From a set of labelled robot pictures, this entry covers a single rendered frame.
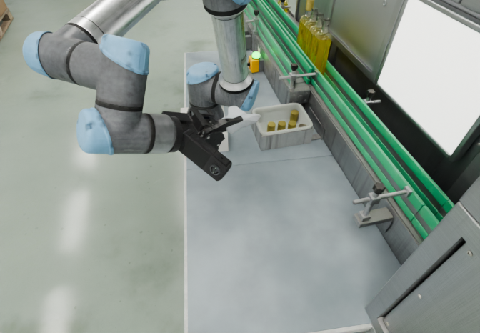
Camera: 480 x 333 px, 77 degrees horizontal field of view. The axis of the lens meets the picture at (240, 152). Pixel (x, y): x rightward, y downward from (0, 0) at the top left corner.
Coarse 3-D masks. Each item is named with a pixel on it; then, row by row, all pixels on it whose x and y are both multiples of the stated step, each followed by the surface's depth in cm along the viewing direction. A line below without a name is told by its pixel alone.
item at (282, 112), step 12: (264, 108) 129; (276, 108) 130; (288, 108) 131; (300, 108) 129; (264, 120) 133; (276, 120) 134; (288, 120) 134; (300, 120) 130; (264, 132) 118; (276, 132) 118
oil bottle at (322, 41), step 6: (318, 36) 125; (324, 36) 123; (330, 36) 124; (318, 42) 125; (324, 42) 125; (330, 42) 125; (318, 48) 126; (324, 48) 127; (312, 54) 132; (318, 54) 128; (324, 54) 129; (312, 60) 133; (318, 60) 130; (324, 60) 131; (318, 66) 132; (324, 66) 133
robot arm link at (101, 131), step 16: (80, 112) 48; (96, 112) 47; (112, 112) 47; (128, 112) 48; (80, 128) 48; (96, 128) 46; (112, 128) 48; (128, 128) 49; (144, 128) 51; (80, 144) 48; (96, 144) 47; (112, 144) 48; (128, 144) 50; (144, 144) 52
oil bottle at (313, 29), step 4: (312, 28) 128; (316, 28) 127; (320, 28) 127; (312, 32) 128; (316, 32) 127; (308, 36) 133; (312, 36) 129; (308, 40) 134; (312, 40) 130; (308, 44) 134; (312, 44) 131; (308, 48) 135; (312, 48) 132; (308, 52) 136; (308, 56) 136
